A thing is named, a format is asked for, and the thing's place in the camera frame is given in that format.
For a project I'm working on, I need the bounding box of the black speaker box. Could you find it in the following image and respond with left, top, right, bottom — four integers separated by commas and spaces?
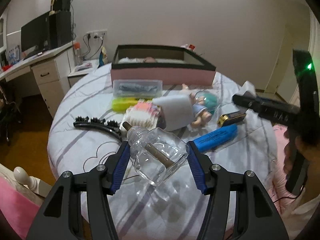
54, 0, 72, 12

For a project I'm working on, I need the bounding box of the clear plastic lidded box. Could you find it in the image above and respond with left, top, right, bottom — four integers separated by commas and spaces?
112, 79, 163, 98

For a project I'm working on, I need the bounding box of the white foam block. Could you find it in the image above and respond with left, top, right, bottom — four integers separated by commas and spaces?
152, 94, 194, 132

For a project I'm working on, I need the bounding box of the white wall socket strip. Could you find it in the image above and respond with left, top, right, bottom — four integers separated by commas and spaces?
86, 30, 108, 39

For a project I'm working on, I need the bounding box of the small doll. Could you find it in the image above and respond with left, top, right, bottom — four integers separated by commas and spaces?
189, 90, 220, 129

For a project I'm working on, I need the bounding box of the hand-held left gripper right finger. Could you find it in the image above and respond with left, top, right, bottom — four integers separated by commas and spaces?
187, 141, 293, 240

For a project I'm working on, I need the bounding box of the white desk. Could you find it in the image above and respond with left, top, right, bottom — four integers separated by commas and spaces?
0, 40, 75, 82

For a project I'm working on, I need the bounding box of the clear glass bottle with wick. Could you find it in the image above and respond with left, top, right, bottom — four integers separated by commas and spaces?
122, 121, 190, 187

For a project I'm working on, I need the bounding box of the black studded hair band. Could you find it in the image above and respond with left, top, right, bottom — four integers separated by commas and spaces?
73, 116, 124, 140

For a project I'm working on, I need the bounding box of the black chair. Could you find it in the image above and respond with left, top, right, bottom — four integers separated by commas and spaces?
0, 85, 23, 145

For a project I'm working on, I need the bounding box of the yellow and blue snack bag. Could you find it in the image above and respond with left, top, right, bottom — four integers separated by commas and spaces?
99, 45, 108, 67

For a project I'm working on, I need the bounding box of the colourful wrapped packet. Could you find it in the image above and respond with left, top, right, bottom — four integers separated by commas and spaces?
124, 101, 163, 130

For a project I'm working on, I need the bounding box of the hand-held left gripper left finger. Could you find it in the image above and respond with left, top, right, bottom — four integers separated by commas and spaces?
26, 142, 131, 240

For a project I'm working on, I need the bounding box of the clear bottle orange cap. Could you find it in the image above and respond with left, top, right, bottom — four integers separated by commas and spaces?
73, 42, 83, 65

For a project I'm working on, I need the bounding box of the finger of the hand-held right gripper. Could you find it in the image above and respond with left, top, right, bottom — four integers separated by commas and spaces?
232, 94, 262, 115

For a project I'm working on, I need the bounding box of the person's right hand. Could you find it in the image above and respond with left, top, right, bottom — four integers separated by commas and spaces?
283, 127, 310, 175

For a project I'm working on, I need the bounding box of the pink storage box black rim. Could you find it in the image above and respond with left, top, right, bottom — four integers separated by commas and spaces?
111, 44, 217, 86

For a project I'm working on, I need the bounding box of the pink patterned cloth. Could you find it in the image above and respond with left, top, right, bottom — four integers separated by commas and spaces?
271, 124, 320, 240

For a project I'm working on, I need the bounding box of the gold and black lighter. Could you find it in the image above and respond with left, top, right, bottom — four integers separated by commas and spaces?
217, 112, 247, 127

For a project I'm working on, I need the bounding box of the blue plastic case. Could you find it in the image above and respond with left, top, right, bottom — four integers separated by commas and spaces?
194, 124, 238, 153

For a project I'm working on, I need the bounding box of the white nightstand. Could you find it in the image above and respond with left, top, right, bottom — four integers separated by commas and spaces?
67, 60, 100, 88

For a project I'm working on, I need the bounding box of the yellow plastic case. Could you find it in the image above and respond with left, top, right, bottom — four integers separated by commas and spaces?
112, 97, 153, 112

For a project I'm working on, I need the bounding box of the white bed post knob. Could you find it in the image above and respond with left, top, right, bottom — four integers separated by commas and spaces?
13, 166, 54, 203

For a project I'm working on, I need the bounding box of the black computer monitor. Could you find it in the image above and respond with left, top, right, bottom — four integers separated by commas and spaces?
20, 11, 50, 54

